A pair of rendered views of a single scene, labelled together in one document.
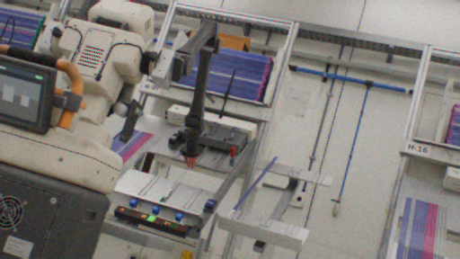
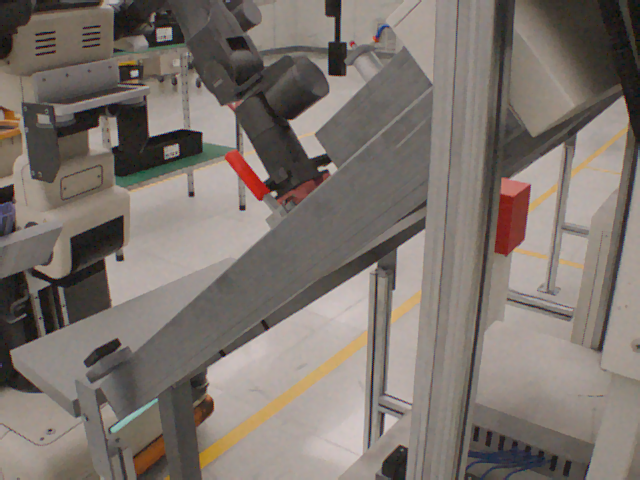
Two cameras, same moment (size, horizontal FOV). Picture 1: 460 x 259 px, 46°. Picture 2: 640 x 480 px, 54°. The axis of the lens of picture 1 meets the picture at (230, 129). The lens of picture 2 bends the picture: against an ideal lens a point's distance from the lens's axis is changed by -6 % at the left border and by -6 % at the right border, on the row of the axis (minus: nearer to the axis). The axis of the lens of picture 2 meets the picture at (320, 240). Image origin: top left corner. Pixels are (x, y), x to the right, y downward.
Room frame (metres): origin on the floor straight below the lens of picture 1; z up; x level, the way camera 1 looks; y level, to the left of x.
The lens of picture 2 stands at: (2.88, -0.62, 1.26)
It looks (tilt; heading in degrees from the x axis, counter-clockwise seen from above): 22 degrees down; 109
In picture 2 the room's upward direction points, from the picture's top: straight up
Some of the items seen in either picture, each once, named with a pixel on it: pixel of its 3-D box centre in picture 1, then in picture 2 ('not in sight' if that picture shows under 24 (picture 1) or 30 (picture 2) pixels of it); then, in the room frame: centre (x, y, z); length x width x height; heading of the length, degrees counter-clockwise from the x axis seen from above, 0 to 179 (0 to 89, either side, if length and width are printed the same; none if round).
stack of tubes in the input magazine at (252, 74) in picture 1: (223, 73); not in sight; (2.91, 0.13, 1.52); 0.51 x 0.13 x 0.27; 73
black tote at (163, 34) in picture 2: not in sight; (145, 34); (0.98, 2.20, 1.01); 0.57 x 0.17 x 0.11; 73
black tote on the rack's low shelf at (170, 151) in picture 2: not in sight; (153, 151); (0.98, 2.20, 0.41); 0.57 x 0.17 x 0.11; 73
